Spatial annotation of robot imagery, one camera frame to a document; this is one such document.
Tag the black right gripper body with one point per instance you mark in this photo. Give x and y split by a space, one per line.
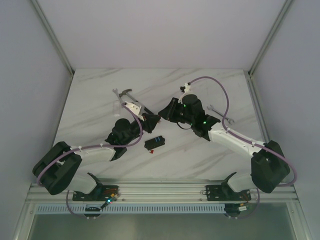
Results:
182 117

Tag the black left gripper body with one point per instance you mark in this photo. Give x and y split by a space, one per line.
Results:
149 121

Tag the black fuse box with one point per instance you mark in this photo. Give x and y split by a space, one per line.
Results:
154 143

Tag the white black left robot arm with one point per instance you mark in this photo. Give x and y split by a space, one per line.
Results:
59 168

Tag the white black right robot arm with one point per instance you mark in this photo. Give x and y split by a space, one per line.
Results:
267 166

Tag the silver wrench right side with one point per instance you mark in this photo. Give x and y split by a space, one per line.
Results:
229 120

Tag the silver wrench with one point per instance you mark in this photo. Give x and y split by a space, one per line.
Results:
121 102
229 120

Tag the silver wrench left side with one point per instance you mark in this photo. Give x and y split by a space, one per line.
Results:
121 102

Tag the black handle claw hammer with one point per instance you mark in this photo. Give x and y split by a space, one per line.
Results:
127 93

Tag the aluminium mounting rail frame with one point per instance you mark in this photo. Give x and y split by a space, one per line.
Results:
178 171

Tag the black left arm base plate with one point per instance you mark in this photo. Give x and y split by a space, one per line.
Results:
99 194

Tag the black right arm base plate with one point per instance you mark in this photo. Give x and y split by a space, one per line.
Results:
219 193

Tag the white slotted cable duct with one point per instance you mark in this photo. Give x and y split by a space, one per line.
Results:
132 208

